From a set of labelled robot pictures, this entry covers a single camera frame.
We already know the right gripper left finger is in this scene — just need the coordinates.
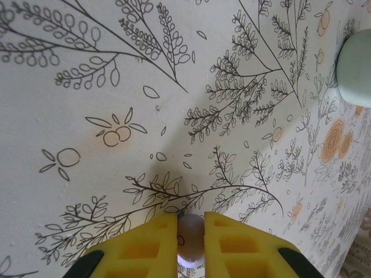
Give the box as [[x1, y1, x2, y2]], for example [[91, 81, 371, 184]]
[[65, 213, 178, 278]]

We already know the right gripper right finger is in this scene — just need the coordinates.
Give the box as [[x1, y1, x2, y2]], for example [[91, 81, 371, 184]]
[[203, 211, 324, 278]]

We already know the lavender earbud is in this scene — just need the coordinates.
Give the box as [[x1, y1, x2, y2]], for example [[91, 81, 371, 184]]
[[177, 214, 205, 266]]

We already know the mint green earbud case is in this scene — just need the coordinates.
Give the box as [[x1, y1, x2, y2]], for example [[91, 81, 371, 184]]
[[335, 28, 371, 108]]

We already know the floral patterned table cover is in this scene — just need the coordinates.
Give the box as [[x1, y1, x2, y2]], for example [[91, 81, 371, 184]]
[[0, 0, 371, 278]]

